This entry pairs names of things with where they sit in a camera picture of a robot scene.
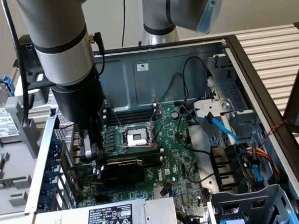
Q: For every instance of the CPU socket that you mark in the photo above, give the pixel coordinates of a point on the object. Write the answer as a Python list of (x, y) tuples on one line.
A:
[(137, 139)]

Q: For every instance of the dark framed panel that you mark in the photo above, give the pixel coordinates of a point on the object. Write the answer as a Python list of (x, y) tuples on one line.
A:
[(295, 103)]

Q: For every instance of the thin metal locking lever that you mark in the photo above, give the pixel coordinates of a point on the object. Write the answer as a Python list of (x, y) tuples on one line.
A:
[(133, 145), (115, 117)]

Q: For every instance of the white sticker label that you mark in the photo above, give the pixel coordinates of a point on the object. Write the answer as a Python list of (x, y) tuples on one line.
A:
[(142, 66)]

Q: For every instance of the grey hard drive tray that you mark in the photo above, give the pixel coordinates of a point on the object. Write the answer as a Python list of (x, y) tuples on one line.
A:
[(18, 160)]

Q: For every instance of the open grey PC case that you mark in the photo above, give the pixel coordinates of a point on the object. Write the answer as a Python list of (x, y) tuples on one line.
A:
[(162, 78)]

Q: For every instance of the black box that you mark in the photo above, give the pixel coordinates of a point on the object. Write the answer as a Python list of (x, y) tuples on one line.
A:
[(32, 58)]

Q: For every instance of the blue disk latch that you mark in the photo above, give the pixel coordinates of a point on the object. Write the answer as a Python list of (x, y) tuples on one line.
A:
[(8, 83)]

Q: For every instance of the short black expansion slot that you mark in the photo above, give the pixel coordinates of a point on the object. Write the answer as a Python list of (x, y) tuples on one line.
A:
[(101, 198)]

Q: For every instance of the blue card retention clip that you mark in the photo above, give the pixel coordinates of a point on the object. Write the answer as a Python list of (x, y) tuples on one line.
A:
[(52, 154), (47, 189), (52, 164), (44, 201), (56, 144), (50, 176)]

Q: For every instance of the grey drive cage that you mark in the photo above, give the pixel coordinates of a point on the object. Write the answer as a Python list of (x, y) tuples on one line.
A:
[(236, 200)]

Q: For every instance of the black RAM slot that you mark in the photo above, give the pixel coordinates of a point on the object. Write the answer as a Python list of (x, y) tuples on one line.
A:
[(134, 119), (134, 116), (135, 122), (134, 112), (131, 153)]

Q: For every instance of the silver disk bay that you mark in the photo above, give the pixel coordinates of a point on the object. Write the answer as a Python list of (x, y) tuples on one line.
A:
[(212, 106)]

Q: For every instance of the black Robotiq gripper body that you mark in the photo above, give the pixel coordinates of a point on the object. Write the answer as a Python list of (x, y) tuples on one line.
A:
[(80, 103)]

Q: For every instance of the coin cell battery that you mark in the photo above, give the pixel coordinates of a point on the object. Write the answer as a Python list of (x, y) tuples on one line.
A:
[(175, 114)]

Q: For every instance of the blue plastic clip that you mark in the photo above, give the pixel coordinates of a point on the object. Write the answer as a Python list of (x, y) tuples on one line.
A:
[(257, 179)]

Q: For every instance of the metal socket cover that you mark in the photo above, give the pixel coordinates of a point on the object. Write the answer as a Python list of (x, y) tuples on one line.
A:
[(157, 114)]

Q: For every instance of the green GPU with black shroud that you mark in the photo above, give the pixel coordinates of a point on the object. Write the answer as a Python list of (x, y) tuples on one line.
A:
[(122, 173)]

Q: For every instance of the green Dell motherboard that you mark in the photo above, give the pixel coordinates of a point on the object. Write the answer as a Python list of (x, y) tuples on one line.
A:
[(171, 141)]

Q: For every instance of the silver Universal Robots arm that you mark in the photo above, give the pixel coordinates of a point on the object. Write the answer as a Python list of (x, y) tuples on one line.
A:
[(58, 33)]

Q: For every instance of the black plastic fan shroud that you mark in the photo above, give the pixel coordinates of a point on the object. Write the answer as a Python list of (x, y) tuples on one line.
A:
[(226, 168)]

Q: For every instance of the silver hard disk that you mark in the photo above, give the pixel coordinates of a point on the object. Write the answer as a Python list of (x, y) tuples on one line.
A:
[(0, 121)]

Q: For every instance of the silver power supply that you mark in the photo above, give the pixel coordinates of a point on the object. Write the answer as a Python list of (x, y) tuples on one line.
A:
[(70, 223)]

